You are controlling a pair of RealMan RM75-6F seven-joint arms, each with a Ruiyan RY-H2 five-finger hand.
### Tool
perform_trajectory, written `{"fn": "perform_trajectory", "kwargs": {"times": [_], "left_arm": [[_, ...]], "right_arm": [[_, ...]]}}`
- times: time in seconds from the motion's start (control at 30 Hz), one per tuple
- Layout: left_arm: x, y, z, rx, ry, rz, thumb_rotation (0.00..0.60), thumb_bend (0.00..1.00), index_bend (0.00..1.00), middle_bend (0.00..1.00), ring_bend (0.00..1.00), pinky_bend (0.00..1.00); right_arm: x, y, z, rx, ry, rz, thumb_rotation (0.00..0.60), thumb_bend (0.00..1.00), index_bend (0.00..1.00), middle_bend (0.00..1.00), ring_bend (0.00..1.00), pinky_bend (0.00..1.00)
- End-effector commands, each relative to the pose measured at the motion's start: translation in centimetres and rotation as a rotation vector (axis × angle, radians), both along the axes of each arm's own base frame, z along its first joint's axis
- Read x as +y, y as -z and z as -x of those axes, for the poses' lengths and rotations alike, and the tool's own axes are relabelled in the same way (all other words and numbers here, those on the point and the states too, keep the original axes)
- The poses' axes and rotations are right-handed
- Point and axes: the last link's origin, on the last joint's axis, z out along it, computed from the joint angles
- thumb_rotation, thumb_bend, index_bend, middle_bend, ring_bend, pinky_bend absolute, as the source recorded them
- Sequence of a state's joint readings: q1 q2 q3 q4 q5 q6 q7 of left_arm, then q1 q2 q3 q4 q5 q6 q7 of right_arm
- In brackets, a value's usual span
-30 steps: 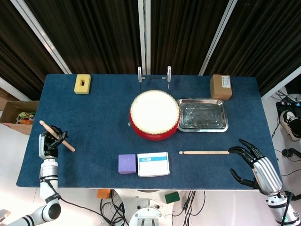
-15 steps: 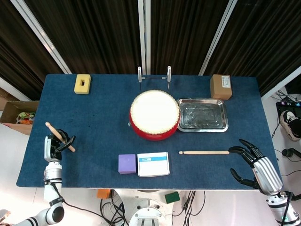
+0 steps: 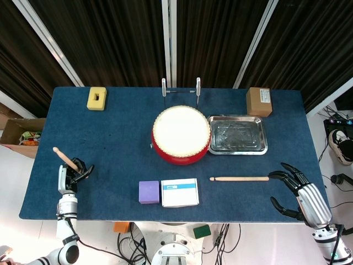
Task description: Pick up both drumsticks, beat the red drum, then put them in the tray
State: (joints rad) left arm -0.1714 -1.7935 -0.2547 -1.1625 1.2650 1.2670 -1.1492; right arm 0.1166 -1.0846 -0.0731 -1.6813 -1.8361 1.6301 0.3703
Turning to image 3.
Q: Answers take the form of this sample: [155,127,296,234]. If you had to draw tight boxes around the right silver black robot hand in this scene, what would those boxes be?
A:
[269,162,333,229]

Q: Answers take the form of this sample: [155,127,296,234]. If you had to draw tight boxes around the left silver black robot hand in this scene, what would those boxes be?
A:
[57,157,95,195]

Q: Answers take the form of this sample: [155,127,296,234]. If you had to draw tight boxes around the plain wooden drumstick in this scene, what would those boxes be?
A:
[52,147,82,173]

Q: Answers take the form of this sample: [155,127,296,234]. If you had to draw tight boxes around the wooden drumstick with black ring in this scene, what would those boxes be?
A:
[209,176,270,182]

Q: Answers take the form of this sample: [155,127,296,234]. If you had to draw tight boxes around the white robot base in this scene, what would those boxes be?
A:
[132,222,221,265]

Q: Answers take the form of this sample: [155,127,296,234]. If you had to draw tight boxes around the stainless steel tray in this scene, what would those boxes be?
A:
[206,115,269,156]

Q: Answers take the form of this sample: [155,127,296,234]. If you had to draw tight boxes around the red drum with white skin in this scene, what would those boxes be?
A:
[150,105,212,166]

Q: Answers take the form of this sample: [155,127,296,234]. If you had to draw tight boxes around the black chair base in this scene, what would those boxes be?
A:
[330,173,353,192]

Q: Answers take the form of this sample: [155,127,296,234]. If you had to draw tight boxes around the blue table cloth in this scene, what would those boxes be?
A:
[18,87,333,224]

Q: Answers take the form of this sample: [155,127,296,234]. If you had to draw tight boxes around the black and white sneaker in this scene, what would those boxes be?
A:
[328,129,353,166]

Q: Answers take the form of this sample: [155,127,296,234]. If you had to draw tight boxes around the open cardboard box with clutter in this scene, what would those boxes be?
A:
[0,118,47,160]

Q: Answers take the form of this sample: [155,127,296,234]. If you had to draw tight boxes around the orange block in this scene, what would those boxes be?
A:
[113,221,131,234]

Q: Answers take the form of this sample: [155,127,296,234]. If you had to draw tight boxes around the black computer case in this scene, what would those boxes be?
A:
[323,118,353,139]

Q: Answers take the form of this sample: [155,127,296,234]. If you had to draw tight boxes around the yellow sponge with rectangular hole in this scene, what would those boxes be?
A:
[86,87,108,112]

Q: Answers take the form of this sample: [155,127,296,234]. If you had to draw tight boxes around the purple foam cube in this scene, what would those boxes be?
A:
[138,181,161,205]

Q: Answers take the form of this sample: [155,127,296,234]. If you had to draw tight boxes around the green block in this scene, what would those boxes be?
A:
[192,224,212,240]

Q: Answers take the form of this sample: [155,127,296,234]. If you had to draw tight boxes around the brown cardboard box with label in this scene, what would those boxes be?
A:
[245,87,274,118]

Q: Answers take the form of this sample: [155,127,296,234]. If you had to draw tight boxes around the white Waveshare carton box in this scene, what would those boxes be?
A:
[161,178,200,208]

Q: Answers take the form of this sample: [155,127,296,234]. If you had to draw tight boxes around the white aluminium frame post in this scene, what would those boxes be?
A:
[161,0,177,88]
[0,90,28,119]
[12,0,85,88]
[306,77,353,118]
[233,0,279,89]

